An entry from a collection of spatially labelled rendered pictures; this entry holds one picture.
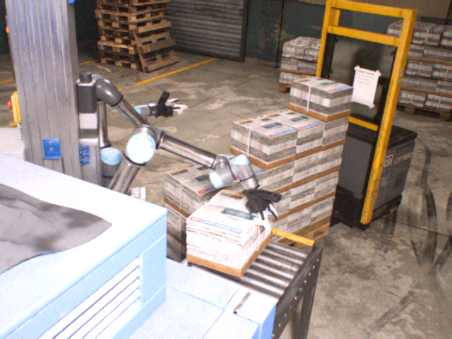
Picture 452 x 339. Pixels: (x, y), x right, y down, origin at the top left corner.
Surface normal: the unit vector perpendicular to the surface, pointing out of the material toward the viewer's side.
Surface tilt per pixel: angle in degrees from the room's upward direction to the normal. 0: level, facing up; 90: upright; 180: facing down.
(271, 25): 90
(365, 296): 0
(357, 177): 90
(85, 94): 90
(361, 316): 0
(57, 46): 90
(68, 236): 11
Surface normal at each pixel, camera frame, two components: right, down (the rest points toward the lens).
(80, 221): 0.11, -0.91
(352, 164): -0.75, 0.24
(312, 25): -0.47, 0.35
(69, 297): 0.88, 0.25
